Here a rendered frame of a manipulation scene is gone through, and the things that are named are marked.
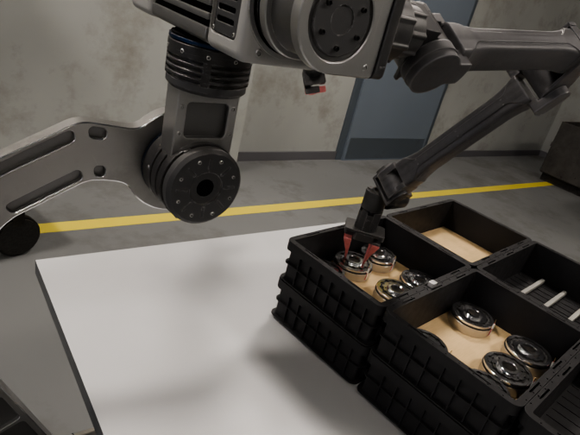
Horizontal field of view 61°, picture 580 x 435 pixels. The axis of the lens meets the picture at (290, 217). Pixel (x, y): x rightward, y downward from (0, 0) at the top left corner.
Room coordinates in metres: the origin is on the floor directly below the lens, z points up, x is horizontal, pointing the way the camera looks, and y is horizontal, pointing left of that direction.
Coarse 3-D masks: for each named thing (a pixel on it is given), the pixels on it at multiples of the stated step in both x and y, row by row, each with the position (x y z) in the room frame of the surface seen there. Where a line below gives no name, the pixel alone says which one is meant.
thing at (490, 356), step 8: (488, 352) 0.90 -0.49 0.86; (496, 352) 0.91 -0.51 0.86; (488, 360) 0.87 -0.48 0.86; (496, 360) 0.88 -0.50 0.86; (512, 360) 0.90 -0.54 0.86; (488, 368) 0.85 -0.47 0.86; (496, 368) 0.85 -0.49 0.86; (520, 368) 0.87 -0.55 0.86; (496, 376) 0.83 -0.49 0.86; (504, 376) 0.83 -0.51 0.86; (512, 376) 0.84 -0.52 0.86; (520, 376) 0.84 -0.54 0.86; (528, 376) 0.85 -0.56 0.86; (512, 384) 0.81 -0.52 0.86; (520, 384) 0.82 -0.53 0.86; (528, 384) 0.82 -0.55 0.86
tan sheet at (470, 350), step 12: (432, 324) 1.00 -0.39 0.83; (444, 324) 1.02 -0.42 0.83; (444, 336) 0.97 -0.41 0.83; (456, 336) 0.98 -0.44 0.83; (468, 336) 0.99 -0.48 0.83; (492, 336) 1.02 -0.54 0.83; (504, 336) 1.03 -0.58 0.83; (456, 348) 0.93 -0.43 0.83; (468, 348) 0.94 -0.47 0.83; (480, 348) 0.95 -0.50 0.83; (492, 348) 0.97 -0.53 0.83; (468, 360) 0.90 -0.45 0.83; (480, 360) 0.91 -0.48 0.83
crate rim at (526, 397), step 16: (464, 272) 1.11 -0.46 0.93; (480, 272) 1.14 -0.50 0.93; (432, 288) 0.99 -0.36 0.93; (400, 304) 0.89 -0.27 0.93; (528, 304) 1.04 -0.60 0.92; (384, 320) 0.85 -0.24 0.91; (400, 320) 0.83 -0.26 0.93; (560, 320) 0.99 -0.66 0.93; (416, 336) 0.80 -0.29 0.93; (432, 352) 0.77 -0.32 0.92; (448, 352) 0.77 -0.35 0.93; (576, 352) 0.88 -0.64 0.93; (448, 368) 0.75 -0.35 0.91; (464, 368) 0.73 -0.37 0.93; (560, 368) 0.81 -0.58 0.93; (480, 384) 0.71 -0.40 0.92; (544, 384) 0.74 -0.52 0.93; (496, 400) 0.68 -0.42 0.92; (512, 400) 0.68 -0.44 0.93; (528, 400) 0.69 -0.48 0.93
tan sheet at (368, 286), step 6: (396, 264) 1.26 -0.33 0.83; (396, 270) 1.22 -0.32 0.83; (402, 270) 1.23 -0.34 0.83; (372, 276) 1.16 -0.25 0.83; (378, 276) 1.16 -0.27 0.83; (384, 276) 1.17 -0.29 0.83; (390, 276) 1.18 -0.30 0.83; (396, 276) 1.19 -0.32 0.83; (354, 282) 1.10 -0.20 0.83; (360, 282) 1.11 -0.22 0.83; (366, 282) 1.12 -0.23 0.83; (372, 282) 1.12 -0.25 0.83; (366, 288) 1.09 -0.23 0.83; (372, 288) 1.09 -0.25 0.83; (372, 294) 1.07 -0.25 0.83
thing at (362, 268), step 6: (342, 252) 1.19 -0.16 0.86; (348, 252) 1.20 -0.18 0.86; (354, 252) 1.20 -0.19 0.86; (336, 258) 1.15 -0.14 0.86; (342, 258) 1.15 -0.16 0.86; (342, 264) 1.12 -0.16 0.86; (348, 264) 1.13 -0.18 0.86; (366, 264) 1.16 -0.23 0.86; (354, 270) 1.11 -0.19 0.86; (360, 270) 1.11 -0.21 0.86; (366, 270) 1.12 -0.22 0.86
